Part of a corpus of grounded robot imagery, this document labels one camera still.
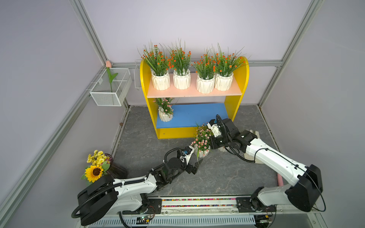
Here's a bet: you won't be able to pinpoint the pink plant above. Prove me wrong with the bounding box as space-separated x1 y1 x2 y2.
191 124 213 159
154 97 174 122

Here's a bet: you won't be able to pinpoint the orange plant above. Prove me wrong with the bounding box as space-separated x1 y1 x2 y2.
169 39 192 90
193 49 215 94
213 43 248 91
139 42 171 91

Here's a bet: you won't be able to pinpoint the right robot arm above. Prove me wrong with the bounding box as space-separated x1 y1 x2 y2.
207 115 323 212

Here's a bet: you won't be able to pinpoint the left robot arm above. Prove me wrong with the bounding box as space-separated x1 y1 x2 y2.
71 145 200 226

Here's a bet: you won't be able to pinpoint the yellow rack pink blue shelves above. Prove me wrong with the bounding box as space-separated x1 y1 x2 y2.
140 58 250 139

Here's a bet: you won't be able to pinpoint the beige gardening glove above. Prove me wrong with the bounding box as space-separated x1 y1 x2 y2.
224 130 260 164

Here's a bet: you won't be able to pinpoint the purple glass vase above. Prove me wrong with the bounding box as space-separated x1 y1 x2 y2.
105 154 128 179

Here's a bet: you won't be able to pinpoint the purple garden trowel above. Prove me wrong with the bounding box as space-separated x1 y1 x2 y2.
277 173 284 187

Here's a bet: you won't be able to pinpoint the yellow sunflower bouquet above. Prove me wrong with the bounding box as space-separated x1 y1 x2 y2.
80 150 112 184

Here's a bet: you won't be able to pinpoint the white mesh hanging basket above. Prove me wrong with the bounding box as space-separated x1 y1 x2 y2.
89 68 132 106

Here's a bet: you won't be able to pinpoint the pink artificial tulip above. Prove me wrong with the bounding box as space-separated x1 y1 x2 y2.
105 60 118 93

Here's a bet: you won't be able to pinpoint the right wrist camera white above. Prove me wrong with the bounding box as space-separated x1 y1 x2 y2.
207 119 221 138

